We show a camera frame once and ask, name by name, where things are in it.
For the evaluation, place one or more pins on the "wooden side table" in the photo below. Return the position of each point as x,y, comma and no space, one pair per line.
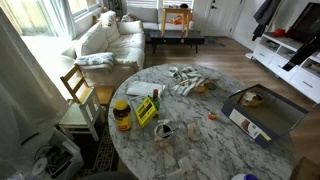
183,17

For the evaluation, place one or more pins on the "green bottle red cap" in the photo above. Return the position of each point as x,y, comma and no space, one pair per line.
155,99

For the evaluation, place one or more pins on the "green lid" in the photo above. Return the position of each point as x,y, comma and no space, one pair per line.
211,86

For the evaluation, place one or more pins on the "black coffee table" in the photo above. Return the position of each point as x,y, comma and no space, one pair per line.
174,37

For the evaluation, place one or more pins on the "small wooden block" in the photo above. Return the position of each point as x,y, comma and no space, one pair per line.
191,128

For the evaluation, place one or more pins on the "white storage bin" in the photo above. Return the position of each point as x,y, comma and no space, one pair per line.
50,155

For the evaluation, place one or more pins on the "striped cloth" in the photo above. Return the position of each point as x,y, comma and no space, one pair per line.
188,78

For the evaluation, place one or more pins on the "wooden chair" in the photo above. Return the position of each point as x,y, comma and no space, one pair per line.
77,86

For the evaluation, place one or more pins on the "white sofa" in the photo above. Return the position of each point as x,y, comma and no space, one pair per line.
124,40

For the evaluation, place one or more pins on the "yellow box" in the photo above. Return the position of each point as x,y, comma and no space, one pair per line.
145,112

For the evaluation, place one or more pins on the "white small chair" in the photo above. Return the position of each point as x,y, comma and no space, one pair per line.
81,118

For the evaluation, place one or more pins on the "white lotion bottle blue cap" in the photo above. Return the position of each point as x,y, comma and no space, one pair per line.
244,177

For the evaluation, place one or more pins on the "glass jar with spoon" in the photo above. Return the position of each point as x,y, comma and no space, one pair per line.
164,133

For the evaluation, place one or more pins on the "hanging dark coat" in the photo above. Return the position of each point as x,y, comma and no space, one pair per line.
263,16

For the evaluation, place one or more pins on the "orange small cup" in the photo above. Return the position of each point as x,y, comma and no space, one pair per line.
201,88

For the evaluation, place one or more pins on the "grey blanket on sofa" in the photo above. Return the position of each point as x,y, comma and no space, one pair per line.
96,61

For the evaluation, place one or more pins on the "dark cardboard box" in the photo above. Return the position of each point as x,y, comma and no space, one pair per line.
275,117

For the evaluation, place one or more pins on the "white folded paper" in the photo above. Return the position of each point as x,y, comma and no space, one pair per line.
141,88

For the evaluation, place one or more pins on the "amber vitamin bottle yellow lid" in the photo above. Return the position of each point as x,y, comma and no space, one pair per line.
122,114

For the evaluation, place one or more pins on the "transparent container with red lid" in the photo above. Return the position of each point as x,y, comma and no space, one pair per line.
212,115

